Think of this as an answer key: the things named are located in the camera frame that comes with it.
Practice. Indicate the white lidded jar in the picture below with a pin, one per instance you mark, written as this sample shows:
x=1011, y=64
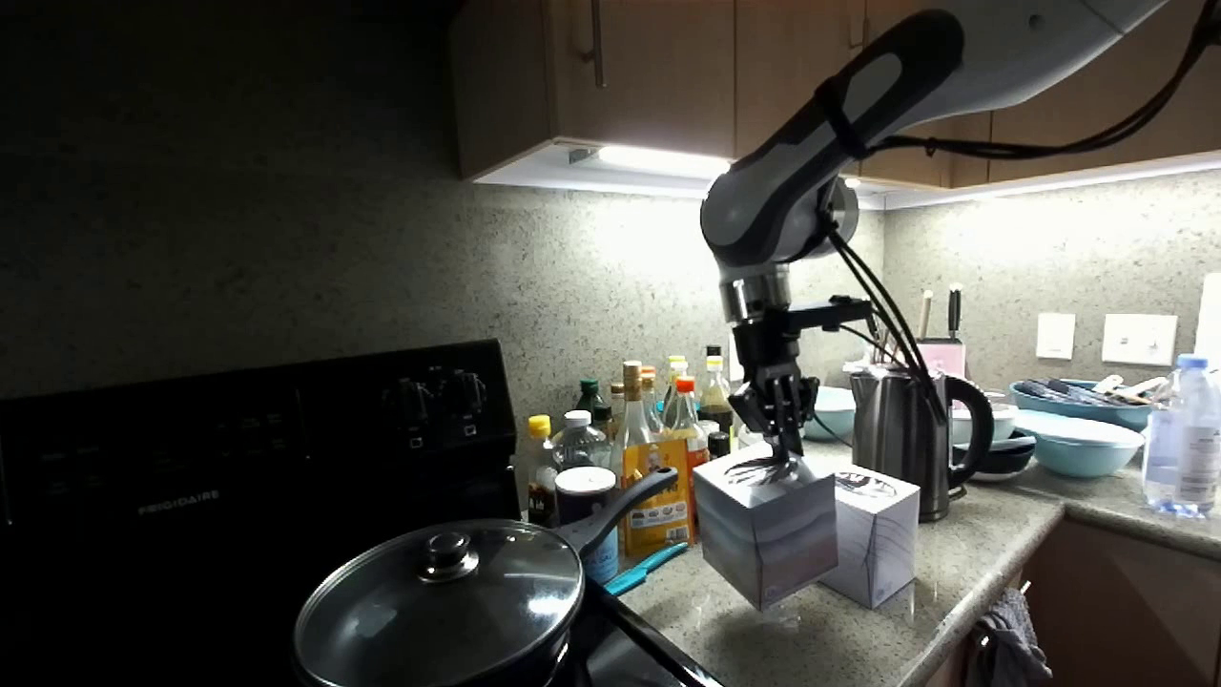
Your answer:
x=589, y=483

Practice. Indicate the glass pan lid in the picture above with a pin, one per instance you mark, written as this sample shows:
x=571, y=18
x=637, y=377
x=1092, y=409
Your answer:
x=484, y=614

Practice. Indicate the orange capped bottle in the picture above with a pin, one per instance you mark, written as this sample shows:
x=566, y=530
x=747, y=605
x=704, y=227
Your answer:
x=650, y=386

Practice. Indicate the dark small bowl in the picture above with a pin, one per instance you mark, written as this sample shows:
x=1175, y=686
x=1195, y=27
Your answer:
x=1011, y=456

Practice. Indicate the wide light blue bowl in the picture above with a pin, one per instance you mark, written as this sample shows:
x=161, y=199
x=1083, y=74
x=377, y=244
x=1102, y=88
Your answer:
x=1076, y=446

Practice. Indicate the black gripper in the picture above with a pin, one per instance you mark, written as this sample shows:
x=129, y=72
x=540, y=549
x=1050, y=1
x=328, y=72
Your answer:
x=768, y=344

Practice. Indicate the green glass bottle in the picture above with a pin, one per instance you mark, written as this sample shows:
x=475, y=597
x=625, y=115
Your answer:
x=589, y=401

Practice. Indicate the white object at wall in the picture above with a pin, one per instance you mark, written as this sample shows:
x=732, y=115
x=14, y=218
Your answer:
x=1211, y=319

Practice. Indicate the black steel electric kettle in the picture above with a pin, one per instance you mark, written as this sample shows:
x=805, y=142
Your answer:
x=899, y=442

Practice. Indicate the hanging dish towel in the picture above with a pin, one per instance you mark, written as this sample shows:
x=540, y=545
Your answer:
x=1016, y=644

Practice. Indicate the clear plastic water bottle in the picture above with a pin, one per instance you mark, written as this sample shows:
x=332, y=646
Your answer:
x=1184, y=446

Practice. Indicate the black frying pan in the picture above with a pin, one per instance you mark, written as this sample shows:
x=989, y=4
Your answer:
x=631, y=498

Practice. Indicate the yellow capped dark bottle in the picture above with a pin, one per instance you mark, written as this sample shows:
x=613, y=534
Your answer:
x=534, y=462

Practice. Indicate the grey white cube tissue box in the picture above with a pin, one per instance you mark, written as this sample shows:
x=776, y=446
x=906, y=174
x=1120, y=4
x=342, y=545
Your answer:
x=880, y=541
x=763, y=535

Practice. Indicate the black kitchen stove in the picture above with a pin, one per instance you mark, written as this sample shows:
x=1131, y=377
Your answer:
x=192, y=483

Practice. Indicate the dark bottle white cap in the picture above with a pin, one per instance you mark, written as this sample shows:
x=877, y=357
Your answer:
x=716, y=395

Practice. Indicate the wide white wall outlet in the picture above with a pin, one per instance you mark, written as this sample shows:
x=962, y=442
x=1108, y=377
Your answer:
x=1140, y=343

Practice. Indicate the pink knife block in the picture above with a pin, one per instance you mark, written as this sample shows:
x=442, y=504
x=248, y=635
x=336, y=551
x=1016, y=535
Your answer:
x=943, y=359

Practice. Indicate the yellow label oil bottle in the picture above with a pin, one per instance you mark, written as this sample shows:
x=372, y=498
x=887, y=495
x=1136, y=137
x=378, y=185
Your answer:
x=650, y=498

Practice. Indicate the orange sauce bottle red cap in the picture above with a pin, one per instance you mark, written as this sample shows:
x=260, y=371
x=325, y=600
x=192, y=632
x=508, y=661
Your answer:
x=693, y=452

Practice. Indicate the small dark sauce bottle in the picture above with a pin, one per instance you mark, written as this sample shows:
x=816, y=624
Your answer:
x=718, y=446

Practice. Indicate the small white wall outlet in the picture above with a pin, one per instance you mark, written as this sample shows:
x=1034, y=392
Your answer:
x=1056, y=339

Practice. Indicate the wooden wall cabinet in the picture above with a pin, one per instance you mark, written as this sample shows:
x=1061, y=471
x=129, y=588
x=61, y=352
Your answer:
x=662, y=64

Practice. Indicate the yellow capped small bottle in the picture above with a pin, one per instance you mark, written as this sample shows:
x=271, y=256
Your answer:
x=676, y=368

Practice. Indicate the clear bottle white cap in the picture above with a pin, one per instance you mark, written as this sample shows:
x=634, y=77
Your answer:
x=580, y=442

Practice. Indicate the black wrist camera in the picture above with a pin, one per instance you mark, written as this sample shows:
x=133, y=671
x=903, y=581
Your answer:
x=835, y=311

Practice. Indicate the blue serving dish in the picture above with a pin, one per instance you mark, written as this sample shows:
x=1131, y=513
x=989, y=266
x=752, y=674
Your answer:
x=1083, y=401

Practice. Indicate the under-cabinet light strip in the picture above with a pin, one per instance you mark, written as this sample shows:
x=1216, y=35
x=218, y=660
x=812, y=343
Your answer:
x=662, y=161

